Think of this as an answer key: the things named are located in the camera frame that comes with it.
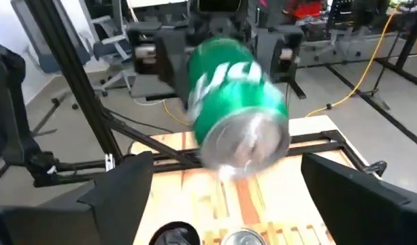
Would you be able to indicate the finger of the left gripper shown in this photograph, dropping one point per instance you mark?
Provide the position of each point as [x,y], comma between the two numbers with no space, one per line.
[269,47]
[174,51]

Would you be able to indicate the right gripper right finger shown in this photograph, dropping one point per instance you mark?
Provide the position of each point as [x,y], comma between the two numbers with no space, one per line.
[364,211]

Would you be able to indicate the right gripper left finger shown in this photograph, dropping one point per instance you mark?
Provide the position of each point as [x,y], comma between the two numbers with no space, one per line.
[75,217]

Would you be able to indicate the green Sprite can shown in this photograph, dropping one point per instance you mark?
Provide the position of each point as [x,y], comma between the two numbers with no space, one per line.
[228,92]

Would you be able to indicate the red soda can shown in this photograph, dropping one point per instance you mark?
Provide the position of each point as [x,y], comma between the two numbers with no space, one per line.
[244,239]

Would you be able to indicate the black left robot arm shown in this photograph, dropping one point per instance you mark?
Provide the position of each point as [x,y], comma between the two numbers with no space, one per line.
[7,112]

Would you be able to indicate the black table clamp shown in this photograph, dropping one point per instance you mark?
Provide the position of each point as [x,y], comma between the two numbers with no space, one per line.
[376,167]

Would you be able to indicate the red object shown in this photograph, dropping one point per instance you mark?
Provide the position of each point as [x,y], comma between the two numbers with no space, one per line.
[305,9]

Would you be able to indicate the blue-grey office chair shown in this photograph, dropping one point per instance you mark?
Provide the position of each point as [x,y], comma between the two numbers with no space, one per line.
[109,49]

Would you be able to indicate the black tripod stand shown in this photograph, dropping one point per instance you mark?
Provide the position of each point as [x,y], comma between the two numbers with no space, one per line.
[381,100]

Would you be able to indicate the grey office chair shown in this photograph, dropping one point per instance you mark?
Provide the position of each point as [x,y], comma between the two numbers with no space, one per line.
[38,37]

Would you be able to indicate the black aluminium table frame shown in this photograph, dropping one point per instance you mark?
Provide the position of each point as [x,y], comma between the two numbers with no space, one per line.
[70,68]

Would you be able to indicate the black desk frame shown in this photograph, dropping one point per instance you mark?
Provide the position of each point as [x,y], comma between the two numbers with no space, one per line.
[398,68]

